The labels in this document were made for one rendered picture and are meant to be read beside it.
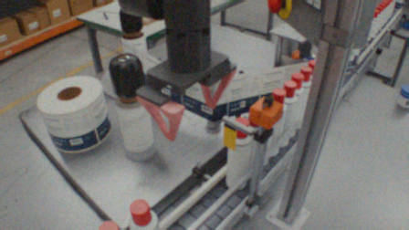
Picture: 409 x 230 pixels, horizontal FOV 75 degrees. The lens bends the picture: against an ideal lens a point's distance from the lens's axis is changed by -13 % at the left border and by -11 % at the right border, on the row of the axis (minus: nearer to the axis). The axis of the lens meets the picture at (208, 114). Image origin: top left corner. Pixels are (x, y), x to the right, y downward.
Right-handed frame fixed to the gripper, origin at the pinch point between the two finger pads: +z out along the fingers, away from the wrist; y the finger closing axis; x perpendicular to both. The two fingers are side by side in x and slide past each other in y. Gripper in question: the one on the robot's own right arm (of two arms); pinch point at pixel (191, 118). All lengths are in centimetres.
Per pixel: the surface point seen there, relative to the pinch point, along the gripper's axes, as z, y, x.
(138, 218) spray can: 13.6, 12.3, -1.8
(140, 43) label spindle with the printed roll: 15, -37, -55
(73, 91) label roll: 20, -8, -54
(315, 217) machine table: 37.9, -23.4, 20.0
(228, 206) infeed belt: 33.0, -10.5, 1.2
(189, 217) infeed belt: 32.8, -2.4, -4.3
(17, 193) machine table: 38, 22, -51
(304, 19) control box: -11.3, -20.8, 7.7
